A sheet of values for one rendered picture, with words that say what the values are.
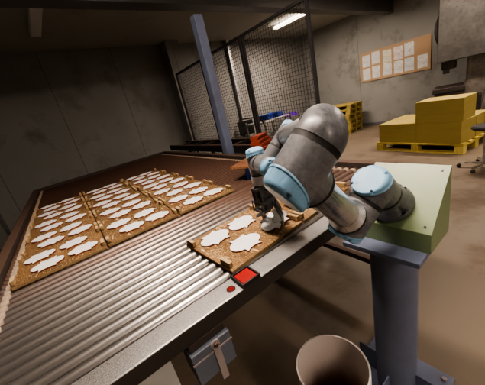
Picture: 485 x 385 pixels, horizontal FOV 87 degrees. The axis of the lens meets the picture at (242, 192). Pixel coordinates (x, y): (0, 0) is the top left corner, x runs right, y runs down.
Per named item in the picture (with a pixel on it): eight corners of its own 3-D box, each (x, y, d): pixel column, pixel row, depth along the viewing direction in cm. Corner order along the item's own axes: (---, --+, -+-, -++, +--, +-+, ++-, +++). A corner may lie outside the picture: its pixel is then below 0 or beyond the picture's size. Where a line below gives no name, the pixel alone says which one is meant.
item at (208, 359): (242, 366, 84) (229, 325, 78) (206, 398, 77) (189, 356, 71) (224, 344, 93) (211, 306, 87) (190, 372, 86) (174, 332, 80)
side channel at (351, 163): (397, 176, 155) (396, 161, 152) (392, 179, 152) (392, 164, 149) (167, 156, 478) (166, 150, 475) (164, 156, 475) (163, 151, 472)
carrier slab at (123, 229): (179, 215, 156) (176, 209, 155) (109, 247, 136) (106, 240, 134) (161, 205, 184) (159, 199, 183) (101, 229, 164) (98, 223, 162)
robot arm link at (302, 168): (386, 214, 86) (329, 137, 47) (361, 250, 87) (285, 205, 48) (354, 198, 94) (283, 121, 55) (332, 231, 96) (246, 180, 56)
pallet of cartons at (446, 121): (371, 153, 493) (369, 109, 465) (395, 139, 557) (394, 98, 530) (478, 154, 376) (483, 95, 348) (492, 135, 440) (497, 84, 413)
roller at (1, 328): (327, 170, 187) (326, 164, 186) (-14, 349, 89) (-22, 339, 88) (321, 170, 191) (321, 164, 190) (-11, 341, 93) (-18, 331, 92)
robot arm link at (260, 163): (276, 145, 87) (263, 142, 97) (259, 173, 88) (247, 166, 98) (292, 156, 90) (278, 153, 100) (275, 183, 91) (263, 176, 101)
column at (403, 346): (455, 380, 124) (468, 224, 96) (428, 453, 103) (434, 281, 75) (375, 336, 153) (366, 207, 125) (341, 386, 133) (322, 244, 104)
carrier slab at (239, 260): (302, 224, 113) (302, 221, 113) (233, 275, 90) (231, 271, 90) (250, 210, 140) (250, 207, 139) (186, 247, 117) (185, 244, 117)
